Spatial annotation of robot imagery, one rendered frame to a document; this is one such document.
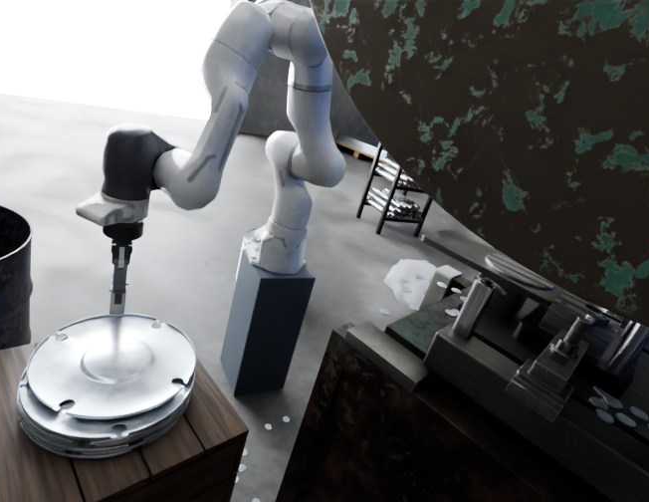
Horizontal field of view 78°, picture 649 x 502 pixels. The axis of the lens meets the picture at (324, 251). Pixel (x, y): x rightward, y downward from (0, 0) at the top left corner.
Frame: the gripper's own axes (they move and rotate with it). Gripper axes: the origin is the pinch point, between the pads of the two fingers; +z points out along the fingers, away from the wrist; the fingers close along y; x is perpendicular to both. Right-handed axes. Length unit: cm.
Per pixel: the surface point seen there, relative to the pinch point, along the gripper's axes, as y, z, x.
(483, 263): -39, -34, -57
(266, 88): 486, -21, -169
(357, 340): -41, -20, -34
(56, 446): -30.8, 7.1, 7.6
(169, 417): -29.9, 4.9, -9.2
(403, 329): -40, -21, -44
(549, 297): -50, -34, -61
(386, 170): 179, -3, -186
